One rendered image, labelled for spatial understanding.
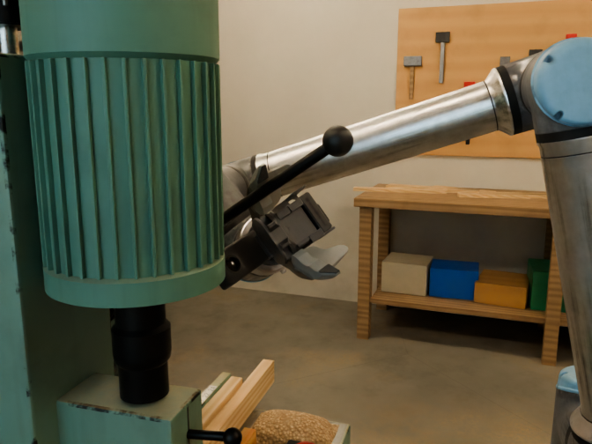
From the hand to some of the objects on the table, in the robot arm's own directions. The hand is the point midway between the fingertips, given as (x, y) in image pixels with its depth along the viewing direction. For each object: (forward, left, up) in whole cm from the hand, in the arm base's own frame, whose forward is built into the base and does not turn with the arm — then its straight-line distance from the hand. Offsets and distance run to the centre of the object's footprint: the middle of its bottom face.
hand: (296, 222), depth 66 cm
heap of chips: (-12, -6, -34) cm, 37 cm away
